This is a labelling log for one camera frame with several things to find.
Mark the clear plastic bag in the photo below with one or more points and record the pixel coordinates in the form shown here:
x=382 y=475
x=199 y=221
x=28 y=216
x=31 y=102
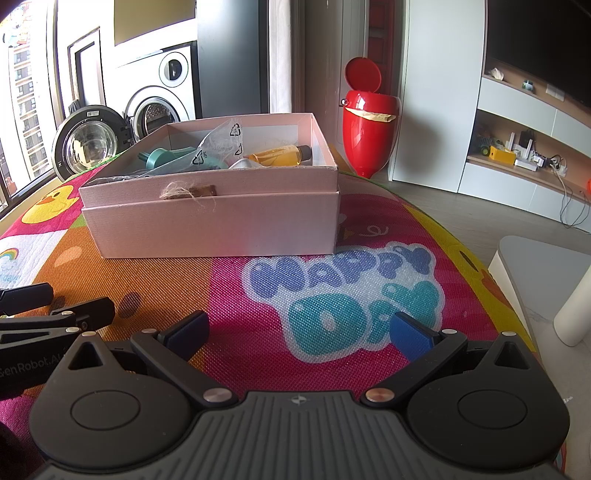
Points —
x=221 y=138

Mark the white wall shelf unit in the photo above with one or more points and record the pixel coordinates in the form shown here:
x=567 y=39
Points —
x=434 y=115

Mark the white router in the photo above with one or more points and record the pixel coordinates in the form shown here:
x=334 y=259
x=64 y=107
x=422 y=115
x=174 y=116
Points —
x=521 y=152

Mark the green toy truck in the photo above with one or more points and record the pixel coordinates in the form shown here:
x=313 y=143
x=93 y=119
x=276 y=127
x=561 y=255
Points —
x=484 y=145

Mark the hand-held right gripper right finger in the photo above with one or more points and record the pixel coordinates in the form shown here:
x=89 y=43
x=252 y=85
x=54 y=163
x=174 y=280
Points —
x=411 y=336

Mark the amber liquid bottle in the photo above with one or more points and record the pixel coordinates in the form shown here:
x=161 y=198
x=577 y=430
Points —
x=277 y=156

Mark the yellow toy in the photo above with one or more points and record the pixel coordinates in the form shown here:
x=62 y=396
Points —
x=502 y=155

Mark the white low table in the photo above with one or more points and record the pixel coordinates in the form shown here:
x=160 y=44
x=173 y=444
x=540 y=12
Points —
x=531 y=277

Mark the grey curtain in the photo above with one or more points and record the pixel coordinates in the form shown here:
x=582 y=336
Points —
x=280 y=55

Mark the dark grey tall cabinet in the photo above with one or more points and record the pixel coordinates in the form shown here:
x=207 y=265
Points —
x=231 y=55

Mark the pink cardboard box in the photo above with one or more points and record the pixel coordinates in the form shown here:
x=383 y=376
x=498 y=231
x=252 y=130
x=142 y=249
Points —
x=212 y=226
x=207 y=182

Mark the cartoon window sticker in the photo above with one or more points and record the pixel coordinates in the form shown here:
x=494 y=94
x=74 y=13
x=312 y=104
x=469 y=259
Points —
x=8 y=30

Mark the colourful play mat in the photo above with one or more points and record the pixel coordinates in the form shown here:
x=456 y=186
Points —
x=258 y=318

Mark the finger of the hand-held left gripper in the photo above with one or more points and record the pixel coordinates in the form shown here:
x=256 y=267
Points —
x=92 y=314
x=27 y=297

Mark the dark framed door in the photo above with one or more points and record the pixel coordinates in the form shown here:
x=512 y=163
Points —
x=87 y=74

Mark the silver washing machine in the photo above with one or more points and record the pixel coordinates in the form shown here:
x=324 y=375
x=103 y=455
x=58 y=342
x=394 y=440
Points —
x=157 y=83

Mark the red pedal trash bin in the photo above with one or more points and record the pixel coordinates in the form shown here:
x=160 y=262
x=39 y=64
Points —
x=369 y=134

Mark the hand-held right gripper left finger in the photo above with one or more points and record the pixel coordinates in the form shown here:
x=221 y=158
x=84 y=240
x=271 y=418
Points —
x=189 y=334

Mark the crumpled white tissue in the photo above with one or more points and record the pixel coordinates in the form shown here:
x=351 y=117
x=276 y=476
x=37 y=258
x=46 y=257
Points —
x=496 y=72

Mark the dark framed window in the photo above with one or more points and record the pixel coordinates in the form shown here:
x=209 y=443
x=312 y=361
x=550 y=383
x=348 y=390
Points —
x=41 y=69

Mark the black television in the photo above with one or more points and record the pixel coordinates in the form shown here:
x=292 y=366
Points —
x=540 y=37

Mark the teal plastic device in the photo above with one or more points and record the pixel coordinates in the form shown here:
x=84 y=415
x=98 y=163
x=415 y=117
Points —
x=171 y=157

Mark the white power strip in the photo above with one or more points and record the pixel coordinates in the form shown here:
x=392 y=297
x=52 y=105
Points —
x=547 y=164

